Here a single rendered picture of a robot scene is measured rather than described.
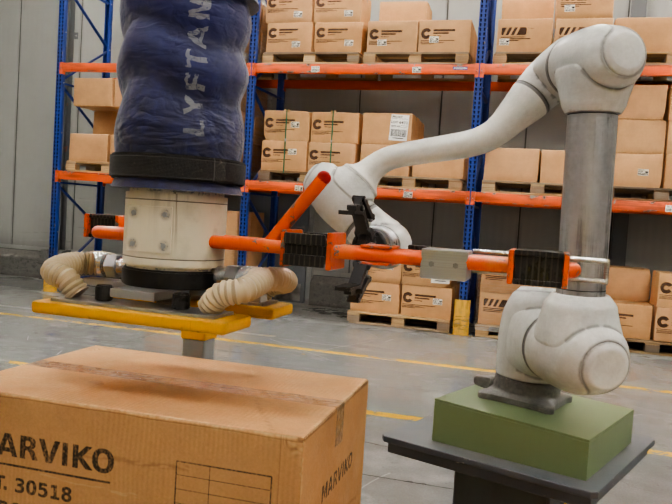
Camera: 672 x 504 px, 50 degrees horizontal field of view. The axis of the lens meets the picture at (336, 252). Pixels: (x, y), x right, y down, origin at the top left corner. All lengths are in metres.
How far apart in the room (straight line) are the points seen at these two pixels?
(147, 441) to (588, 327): 0.88
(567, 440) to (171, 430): 0.85
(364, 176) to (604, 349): 0.61
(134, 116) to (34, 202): 11.00
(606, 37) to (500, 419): 0.82
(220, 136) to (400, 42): 7.47
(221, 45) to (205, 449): 0.62
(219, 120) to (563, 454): 0.97
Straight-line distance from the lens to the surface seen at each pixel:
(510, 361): 1.74
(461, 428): 1.70
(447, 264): 1.08
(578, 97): 1.56
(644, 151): 8.30
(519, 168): 8.22
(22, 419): 1.25
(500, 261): 1.08
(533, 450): 1.64
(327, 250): 1.11
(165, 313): 1.13
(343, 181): 1.59
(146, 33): 1.21
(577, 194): 1.56
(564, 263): 1.06
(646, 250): 9.57
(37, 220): 12.14
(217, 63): 1.19
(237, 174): 1.21
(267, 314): 1.25
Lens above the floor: 1.26
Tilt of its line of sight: 3 degrees down
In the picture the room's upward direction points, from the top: 4 degrees clockwise
